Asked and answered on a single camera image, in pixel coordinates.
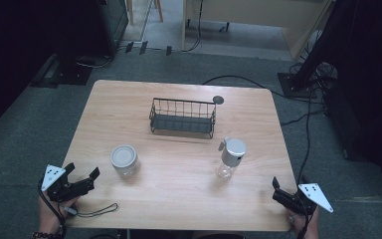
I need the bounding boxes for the hand-held gripper cable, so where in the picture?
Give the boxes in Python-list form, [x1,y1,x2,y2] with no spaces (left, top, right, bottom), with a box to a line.
[295,89,316,239]
[38,178,69,238]

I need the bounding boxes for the clear bottle with grey cap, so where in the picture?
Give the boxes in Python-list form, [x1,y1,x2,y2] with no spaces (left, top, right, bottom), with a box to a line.
[215,136,248,181]

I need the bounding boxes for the left hand-held gripper cable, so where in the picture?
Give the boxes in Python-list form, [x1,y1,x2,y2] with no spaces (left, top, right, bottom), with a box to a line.
[38,178,69,238]

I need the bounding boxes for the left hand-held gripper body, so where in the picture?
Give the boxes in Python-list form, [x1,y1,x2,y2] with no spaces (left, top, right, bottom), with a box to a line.
[41,164,96,204]

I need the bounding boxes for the black stand with flat base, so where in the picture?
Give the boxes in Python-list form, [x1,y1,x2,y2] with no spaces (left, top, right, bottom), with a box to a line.
[29,53,95,89]

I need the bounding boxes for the black stand with base plate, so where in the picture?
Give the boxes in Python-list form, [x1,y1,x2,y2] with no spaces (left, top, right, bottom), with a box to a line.
[277,0,349,100]

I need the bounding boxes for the person's right hand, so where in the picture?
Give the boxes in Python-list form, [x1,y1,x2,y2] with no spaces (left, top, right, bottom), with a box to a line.
[286,206,321,239]

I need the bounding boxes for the black wire basket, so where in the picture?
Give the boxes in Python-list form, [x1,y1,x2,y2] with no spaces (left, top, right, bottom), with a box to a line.
[148,97,218,139]

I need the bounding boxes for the clear jar with white lid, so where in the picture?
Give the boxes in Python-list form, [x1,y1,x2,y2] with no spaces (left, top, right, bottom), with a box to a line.
[109,143,141,177]

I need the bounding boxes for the dark beaded bracelet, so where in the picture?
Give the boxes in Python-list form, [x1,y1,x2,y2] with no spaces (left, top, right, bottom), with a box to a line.
[31,230,65,239]

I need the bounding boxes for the right hand-held gripper cable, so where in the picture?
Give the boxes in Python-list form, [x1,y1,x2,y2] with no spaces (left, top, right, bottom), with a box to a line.
[295,89,316,239]

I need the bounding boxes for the person's left hand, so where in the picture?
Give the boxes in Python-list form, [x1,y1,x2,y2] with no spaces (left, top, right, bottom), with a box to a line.
[37,193,81,235]

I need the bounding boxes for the black hanging desk cable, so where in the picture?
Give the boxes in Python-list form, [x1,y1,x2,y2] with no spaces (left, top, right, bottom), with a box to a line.
[182,0,204,53]

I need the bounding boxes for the black wrist strap loop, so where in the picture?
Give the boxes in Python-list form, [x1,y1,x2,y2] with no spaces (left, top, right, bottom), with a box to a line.
[63,202,119,219]

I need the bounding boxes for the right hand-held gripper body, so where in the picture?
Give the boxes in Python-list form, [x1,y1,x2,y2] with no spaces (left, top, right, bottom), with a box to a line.
[272,182,334,216]

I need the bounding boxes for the black floor cable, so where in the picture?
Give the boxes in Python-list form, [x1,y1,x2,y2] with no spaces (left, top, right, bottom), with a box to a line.
[201,75,324,127]

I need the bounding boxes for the wooden chair legs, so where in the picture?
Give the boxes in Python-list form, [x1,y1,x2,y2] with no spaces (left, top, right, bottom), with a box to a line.
[125,0,164,26]

